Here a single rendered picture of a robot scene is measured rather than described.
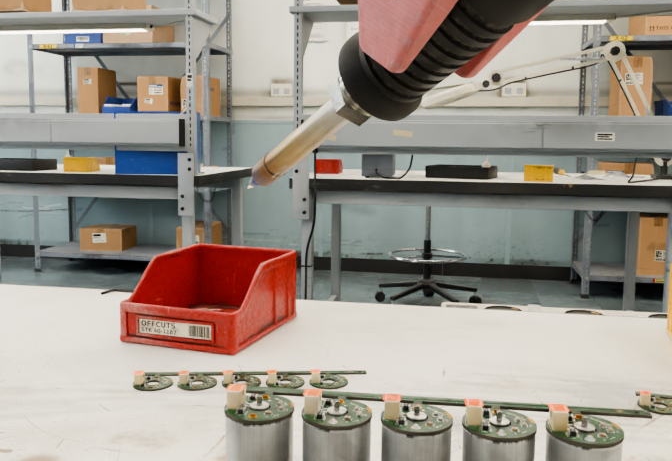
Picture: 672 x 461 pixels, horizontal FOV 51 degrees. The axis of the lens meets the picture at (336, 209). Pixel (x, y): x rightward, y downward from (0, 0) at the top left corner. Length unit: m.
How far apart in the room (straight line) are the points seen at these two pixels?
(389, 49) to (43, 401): 0.36
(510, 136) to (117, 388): 2.11
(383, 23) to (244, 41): 4.71
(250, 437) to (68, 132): 2.66
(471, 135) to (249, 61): 2.62
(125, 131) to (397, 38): 2.63
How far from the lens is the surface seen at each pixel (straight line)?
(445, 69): 0.17
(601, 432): 0.26
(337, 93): 0.19
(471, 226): 4.63
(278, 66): 4.78
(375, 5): 0.16
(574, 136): 2.50
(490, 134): 2.47
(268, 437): 0.26
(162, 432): 0.41
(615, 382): 0.51
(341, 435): 0.25
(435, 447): 0.25
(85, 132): 2.85
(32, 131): 2.96
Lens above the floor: 0.91
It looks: 6 degrees down
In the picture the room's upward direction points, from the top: 1 degrees clockwise
